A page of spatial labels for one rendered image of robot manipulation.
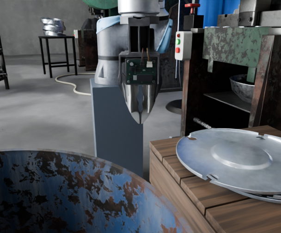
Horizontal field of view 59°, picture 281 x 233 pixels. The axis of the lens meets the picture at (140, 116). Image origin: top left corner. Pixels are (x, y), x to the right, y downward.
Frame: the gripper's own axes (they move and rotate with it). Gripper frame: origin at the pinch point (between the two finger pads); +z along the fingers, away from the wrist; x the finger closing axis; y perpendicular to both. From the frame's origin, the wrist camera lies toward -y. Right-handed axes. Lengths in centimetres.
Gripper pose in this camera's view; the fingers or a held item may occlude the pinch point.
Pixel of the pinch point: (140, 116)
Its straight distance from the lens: 53.9
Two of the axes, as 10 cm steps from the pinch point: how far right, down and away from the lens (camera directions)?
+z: 0.1, 9.4, 3.4
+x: 10.0, 0.0, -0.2
